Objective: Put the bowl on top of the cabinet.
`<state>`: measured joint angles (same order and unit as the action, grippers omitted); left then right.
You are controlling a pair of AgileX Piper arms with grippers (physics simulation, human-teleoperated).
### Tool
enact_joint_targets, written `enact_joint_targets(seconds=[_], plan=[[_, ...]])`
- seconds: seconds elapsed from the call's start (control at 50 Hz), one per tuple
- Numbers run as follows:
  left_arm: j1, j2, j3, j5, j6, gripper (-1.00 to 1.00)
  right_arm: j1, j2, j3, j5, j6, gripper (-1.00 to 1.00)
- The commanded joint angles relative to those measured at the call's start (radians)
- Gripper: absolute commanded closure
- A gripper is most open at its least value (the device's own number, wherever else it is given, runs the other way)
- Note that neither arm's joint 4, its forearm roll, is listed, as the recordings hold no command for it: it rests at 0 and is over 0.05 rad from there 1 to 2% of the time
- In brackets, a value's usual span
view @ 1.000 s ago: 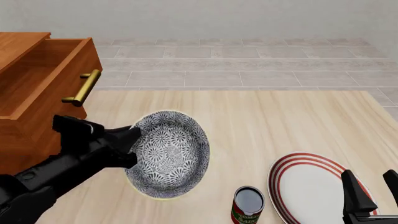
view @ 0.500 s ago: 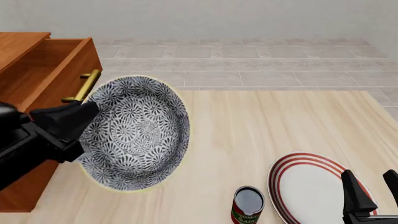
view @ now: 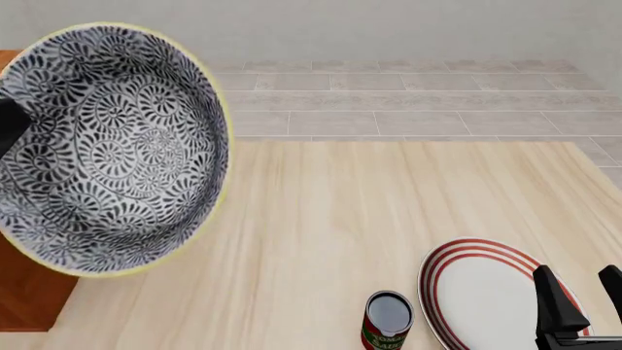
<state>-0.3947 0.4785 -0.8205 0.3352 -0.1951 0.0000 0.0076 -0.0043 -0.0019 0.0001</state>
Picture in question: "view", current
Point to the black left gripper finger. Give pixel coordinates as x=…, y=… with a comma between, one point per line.
x=10, y=124

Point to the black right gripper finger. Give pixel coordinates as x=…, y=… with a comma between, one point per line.
x=613, y=288
x=556, y=302

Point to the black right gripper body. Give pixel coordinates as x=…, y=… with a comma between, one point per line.
x=578, y=342

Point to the black patterned white bowl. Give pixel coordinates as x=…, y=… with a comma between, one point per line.
x=121, y=146

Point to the wooden cabinet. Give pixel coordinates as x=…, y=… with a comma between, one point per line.
x=29, y=299

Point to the white plate with red rings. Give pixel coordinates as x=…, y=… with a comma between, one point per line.
x=478, y=291

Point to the tomato sauce tin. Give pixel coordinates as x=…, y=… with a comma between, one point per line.
x=386, y=321

